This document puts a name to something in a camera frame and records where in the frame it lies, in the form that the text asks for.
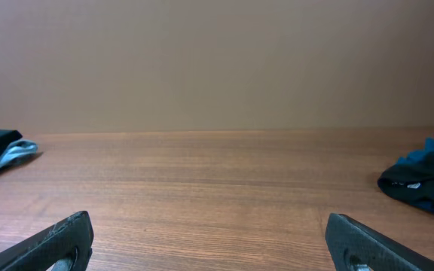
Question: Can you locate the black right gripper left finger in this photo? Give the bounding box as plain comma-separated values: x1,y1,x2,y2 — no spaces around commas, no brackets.
0,211,94,271

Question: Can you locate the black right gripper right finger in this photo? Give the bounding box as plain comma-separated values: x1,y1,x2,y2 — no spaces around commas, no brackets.
325,213,434,271

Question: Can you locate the black crumpled garment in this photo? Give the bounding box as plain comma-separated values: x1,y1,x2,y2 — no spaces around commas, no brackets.
377,163,434,214

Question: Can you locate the folded light grey garment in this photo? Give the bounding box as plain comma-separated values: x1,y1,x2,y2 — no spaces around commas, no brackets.
0,139,39,172

